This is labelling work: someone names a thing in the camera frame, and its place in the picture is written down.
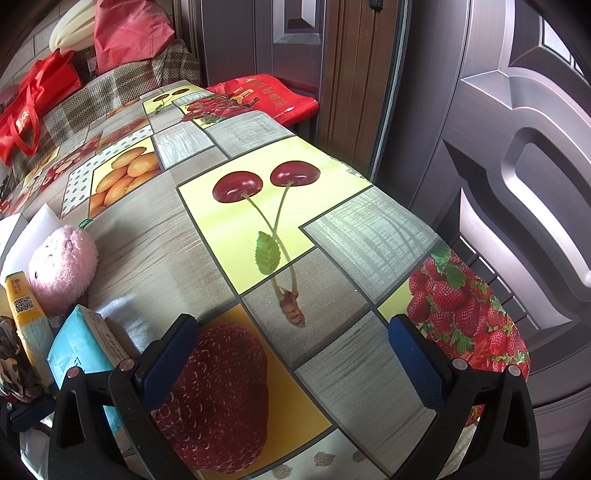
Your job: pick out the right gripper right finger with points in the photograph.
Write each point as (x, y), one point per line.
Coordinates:
(505, 444)

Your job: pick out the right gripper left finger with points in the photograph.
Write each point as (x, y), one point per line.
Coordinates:
(82, 445)

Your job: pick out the patterned hair scrunchie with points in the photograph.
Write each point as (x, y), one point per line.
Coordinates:
(18, 379)

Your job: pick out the teal tissue pack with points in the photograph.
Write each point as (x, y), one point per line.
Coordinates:
(85, 341)

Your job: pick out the pink plush toy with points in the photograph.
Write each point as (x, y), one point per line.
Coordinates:
(62, 268)

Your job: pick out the white shallow cardboard box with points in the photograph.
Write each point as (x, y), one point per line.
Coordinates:
(21, 237)

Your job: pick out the fruit print tablecloth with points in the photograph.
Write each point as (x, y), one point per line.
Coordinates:
(293, 265)

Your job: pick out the plaid cloth covered bench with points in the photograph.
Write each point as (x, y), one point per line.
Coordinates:
(102, 95)

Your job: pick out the red tote bag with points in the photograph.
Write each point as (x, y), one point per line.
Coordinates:
(48, 83)

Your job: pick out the cream foam roll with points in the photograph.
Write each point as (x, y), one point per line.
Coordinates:
(75, 30)

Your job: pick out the pink red plastic bag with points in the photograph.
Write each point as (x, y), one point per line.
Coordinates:
(129, 31)

